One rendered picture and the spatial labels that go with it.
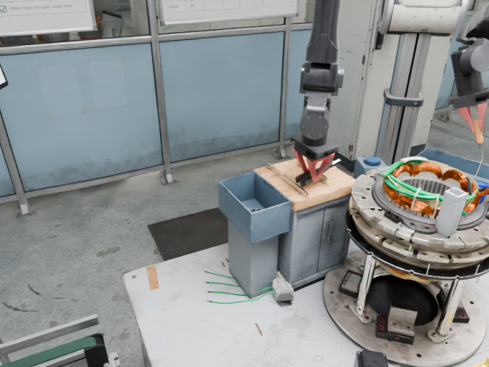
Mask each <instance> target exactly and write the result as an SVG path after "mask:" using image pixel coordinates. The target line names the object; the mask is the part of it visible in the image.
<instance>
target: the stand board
mask: <svg viewBox="0 0 489 367"><path fill-rule="evenodd" d="M303 160H304V162H305V163H306V167H307V169H308V167H309V166H308V164H307V161H306V157H303ZM321 164H322V161H320V162H318V163H317V164H316V169H317V168H318V167H320V166H321ZM273 166H274V167H275V168H276V169H277V170H279V171H280V172H282V173H283V174H285V175H286V176H287V177H288V178H290V179H291V180H292V181H294V182H295V177H296V176H298V175H300V174H302V173H303V169H302V168H301V167H299V166H298V159H292V160H288V161H285V162H280V163H276V164H273ZM254 171H256V172H257V173H258V174H259V175H261V176H262V177H263V178H265V179H266V180H267V181H268V182H269V183H270V184H271V185H273V186H274V187H275V188H276V189H278V190H279V191H280V192H281V193H283V195H285V196H286V197H287V198H288V199H290V200H291V201H292V210H293V211H294V212H296V211H299V210H303V209H305V208H309V207H311V206H315V205H318V204H321V203H323V202H327V201H330V200H334V199H337V198H339V197H343V196H346V195H348V194H351V190H352V186H353V184H354V182H355V181H356V179H354V178H352V177H351V176H350V175H347V174H346V173H344V172H343V171H341V170H339V169H338V168H337V167H335V166H334V167H332V168H330V169H329V170H327V171H326V172H324V173H323V175H325V176H326V177H327V184H324V183H322V182H321V181H320V180H318V181H314V182H312V183H310V184H308V185H306V186H304V187H302V188H303V189H304V190H306V191H307V192H308V193H309V198H305V197H304V196H303V195H302V194H301V193H299V192H298V191H296V190H295V189H294V188H293V187H291V186H290V185H289V184H288V183H286V182H285V181H283V180H282V179H281V178H280V177H279V176H277V175H276V174H275V173H273V172H272V171H271V170H269V169H268V168H267V167H266V166H265V167H260V168H257V169H254V170H253V172H254ZM295 183H296V182H295ZM297 185H299V186H301V183H300V182H299V183H297Z"/></svg>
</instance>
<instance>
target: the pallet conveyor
mask: <svg viewBox="0 0 489 367"><path fill-rule="evenodd" d="M97 324H99V322H98V316H97V314H94V315H90V316H87V317H83V318H81V319H78V320H75V321H71V322H69V323H65V324H62V325H59V326H56V327H53V328H49V329H47V330H44V331H40V332H38V333H35V334H31V335H28V336H24V337H22V338H19V339H15V340H12V341H10V342H6V343H3V344H0V357H1V356H3V355H7V354H9V353H12V352H16V351H18V350H22V349H25V348H28V347H32V346H34V345H37V344H41V343H43V342H47V341H49V340H52V339H56V338H58V337H61V336H65V335H67V334H71V333H73V332H76V331H80V330H82V329H85V328H89V327H91V326H94V325H97ZM109 355H110V357H109V358H108V354H107V351H106V346H105V342H104V339H103V335H102V333H96V334H92V335H90V336H86V337H84V338H81V339H77V340H75V341H72V342H69V343H66V344H62V345H60V346H57V347H53V348H52V349H49V350H45V351H43V352H39V353H36V354H34V355H30V356H28V357H25V358H21V359H19V360H15V361H12V362H10V363H6V364H4V365H2V366H0V367H121V366H120V363H119V358H118V355H117V352H112V353H110V354H109Z"/></svg>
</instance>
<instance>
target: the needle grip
mask: <svg viewBox="0 0 489 367"><path fill-rule="evenodd" d="M472 125H473V128H474V137H475V141H476V143H483V142H484V140H483V136H482V132H481V129H480V120H479V119H474V120H472Z"/></svg>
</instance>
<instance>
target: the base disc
mask: <svg viewBox="0 0 489 367"><path fill-rule="evenodd" d="M365 255H366V253H365V252H364V251H362V250H361V251H357V252H355V253H351V254H349V255H347V260H346V265H344V266H342V267H339V268H337V269H334V270H332V271H330V272H328V273H327V274H326V276H325V280H324V284H323V296H324V300H325V305H326V307H327V310H328V312H329V313H330V315H331V317H332V318H333V319H334V321H335V322H336V324H337V325H338V326H339V327H340V329H341V330H342V331H343V332H344V333H345V334H347V335H348V336H349V337H350V338H351V339H353V340H354V341H355V342H356V343H358V344H360V345H361V346H363V347H364V348H366V349H367V350H370V351H374V352H382V353H383V354H386V357H387V359H390V360H393V361H396V362H398V363H404V364H408V365H412V366H423V367H438V366H448V365H451V364H454V363H458V362H461V361H462V360H465V359H467V358H468V357H470V356H471V355H473V354H474V353H475V352H476V351H477V350H478V349H479V347H480V346H481V344H482V342H483V340H484V338H485V334H486V329H487V322H486V317H485V312H484V310H483V308H482V305H481V303H480V301H479V300H478V298H477V297H476V296H475V294H474V293H473V292H472V290H471V289H470V288H469V287H468V286H467V285H465V288H464V291H463V293H462V296H461V301H462V303H463V305H464V309H465V310H466V313H467V314H468V316H469V318H470V320H469V323H451V327H452V328H453V329H454V330H455V335H454V336H452V337H450V338H448V339H446V340H444V341H441V342H439V343H436V342H433V341H432V340H431V339H430V338H429V337H427V336H428V331H430V330H432V329H434V328H436V327H437V325H438V322H439V320H440V316H441V314H442V310H441V308H440V306H439V303H438V301H437V299H436V296H437V294H438V293H439V291H441V289H440V288H438V287H437V286H436V285H435V284H434V283H433V282H430V284H427V283H426V284H424V283H421V282H417V281H415V280H414V281H415V282H417V283H418V284H420V285H422V286H423V287H425V289H427V290H428V291H429V292H430V293H431V294H432V295H433V297H434V298H435V300H436V302H437V306H438V313H437V316H436V318H435V319H433V321H431V322H430V323H427V324H425V325H418V326H414V329H415V333H414V342H413V345H411V344H405V343H402V342H395V341H392V340H388V339H382V338H378V337H376V336H375V321H376V318H377V315H379V314H378V313H377V312H375V311H374V310H373V309H372V308H371V306H370V305H369V304H368V303H367V308H368V309H369V310H370V311H369V313H370V314H371V315H372V316H373V319H372V322H370V323H362V322H361V321H360V319H359V318H358V317H357V316H356V315H355V314H354V313H353V312H352V311H351V310H350V309H349V303H350V302H352V301H357V299H356V298H354V297H352V296H348V295H346V294H344V293H341V292H338V288H339V286H340V284H341V282H342V280H343V278H344V276H345V274H346V273H347V271H348V269H349V270H351V271H354V272H358V273H360V274H362V272H361V271H360V270H359V269H358V268H357V264H358V263H361V262H363V261H365ZM385 275H393V274H392V273H390V272H388V271H387V270H386V269H384V268H383V267H382V266H381V265H379V267H377V268H375V272H374V276H373V279H374V278H377V277H380V276H385ZM440 343H441V344H440ZM391 349H393V350H391ZM442 358H443V359H442Z"/></svg>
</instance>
